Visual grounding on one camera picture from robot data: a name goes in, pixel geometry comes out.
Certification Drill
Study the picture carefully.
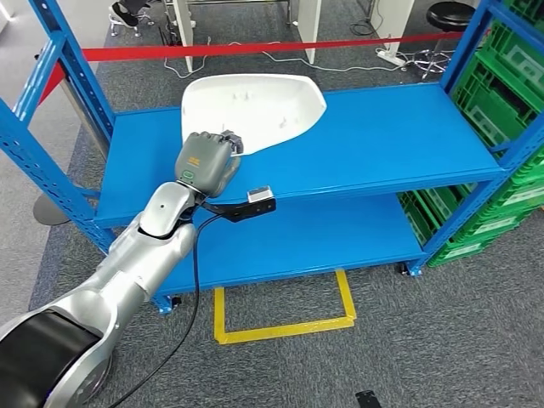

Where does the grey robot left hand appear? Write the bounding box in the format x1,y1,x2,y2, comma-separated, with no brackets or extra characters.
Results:
174,129,245,199

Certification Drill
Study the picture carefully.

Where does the white plastic mirror housing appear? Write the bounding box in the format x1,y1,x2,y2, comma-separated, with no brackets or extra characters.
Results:
181,73,328,156

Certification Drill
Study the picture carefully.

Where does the blue metal shelf rack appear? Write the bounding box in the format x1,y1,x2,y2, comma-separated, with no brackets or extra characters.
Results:
0,0,544,315

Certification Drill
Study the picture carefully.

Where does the red barrier tape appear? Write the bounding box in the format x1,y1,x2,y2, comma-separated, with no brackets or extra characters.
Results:
37,31,465,107

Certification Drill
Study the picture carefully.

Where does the white desk panel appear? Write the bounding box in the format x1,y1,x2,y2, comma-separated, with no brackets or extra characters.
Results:
375,0,416,58
297,0,323,65
171,0,195,74

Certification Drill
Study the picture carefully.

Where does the silver stanchion pole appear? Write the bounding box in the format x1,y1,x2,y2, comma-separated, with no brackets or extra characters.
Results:
59,78,110,162

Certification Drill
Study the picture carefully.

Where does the chrome chair base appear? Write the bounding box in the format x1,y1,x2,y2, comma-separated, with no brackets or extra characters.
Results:
108,14,155,39

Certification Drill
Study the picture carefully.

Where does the person's foot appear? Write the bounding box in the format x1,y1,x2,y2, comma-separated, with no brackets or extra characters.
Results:
109,0,154,29

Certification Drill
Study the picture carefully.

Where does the white power strip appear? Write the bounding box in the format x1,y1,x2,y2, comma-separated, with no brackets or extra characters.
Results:
375,48,407,68

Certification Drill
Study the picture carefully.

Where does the black round stool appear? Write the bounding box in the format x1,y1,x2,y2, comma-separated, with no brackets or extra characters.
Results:
407,0,477,81

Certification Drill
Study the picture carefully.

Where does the green plastic crate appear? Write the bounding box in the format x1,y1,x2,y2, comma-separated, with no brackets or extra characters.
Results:
475,20,544,103
463,163,544,213
426,222,524,269
503,0,544,26
399,191,544,243
451,56,544,153

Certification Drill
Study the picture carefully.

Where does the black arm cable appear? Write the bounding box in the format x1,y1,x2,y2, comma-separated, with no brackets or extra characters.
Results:
106,212,223,408

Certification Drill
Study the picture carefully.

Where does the metal desk frame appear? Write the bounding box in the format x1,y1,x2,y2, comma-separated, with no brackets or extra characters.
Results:
163,0,294,27

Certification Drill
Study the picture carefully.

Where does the white floor cable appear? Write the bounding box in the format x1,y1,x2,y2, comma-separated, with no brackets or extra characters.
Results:
163,36,409,81

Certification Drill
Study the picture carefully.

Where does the black floor cable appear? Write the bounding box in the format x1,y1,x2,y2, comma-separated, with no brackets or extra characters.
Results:
349,20,386,38

